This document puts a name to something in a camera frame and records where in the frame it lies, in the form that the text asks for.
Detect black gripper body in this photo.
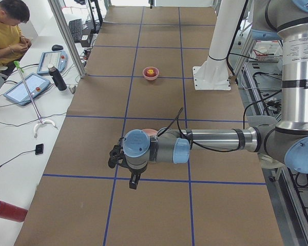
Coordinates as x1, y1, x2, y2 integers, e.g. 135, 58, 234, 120
126, 161, 147, 181

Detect pink bowl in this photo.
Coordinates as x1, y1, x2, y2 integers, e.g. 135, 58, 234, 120
142, 67, 159, 81

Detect red apple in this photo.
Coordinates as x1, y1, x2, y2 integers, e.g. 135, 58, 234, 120
145, 68, 157, 77

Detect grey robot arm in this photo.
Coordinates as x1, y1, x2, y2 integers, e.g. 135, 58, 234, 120
120, 1, 308, 189

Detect pink plate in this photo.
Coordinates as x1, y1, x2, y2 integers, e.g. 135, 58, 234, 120
141, 129, 158, 137

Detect brown paper table cover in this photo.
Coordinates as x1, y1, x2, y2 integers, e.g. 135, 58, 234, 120
15, 7, 283, 245

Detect black water bottle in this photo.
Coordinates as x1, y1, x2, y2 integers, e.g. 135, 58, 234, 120
47, 64, 67, 91

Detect lower teach pendant tablet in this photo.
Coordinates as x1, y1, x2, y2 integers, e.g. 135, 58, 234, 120
4, 73, 50, 106

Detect teach pendant tablet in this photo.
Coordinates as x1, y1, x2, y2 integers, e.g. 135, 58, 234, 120
4, 73, 50, 106
37, 50, 68, 76

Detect red cylinder tube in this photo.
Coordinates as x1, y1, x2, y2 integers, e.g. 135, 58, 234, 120
0, 200, 28, 222

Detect upper teach pendant tablet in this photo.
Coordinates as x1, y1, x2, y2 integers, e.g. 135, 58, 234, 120
37, 50, 68, 76

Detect black computer mouse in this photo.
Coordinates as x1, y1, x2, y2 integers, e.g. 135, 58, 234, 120
51, 45, 64, 51

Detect reacher grabber stick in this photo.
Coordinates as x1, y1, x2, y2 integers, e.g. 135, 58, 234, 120
13, 61, 57, 138

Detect black keyboard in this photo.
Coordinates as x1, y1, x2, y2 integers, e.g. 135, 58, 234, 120
68, 18, 82, 43

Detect person in yellow shirt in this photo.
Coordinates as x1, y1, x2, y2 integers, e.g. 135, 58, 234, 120
0, 1, 31, 66

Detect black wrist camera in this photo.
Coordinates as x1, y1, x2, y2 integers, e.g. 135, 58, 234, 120
108, 145, 127, 169

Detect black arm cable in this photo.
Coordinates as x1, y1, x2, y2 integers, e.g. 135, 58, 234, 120
156, 107, 283, 153

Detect small black pad with cable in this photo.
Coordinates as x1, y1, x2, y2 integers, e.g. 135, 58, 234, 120
0, 143, 44, 168

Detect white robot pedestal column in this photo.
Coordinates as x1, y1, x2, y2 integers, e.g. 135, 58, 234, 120
192, 0, 248, 91

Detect aluminium frame post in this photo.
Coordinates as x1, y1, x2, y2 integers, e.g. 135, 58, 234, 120
48, 0, 86, 78

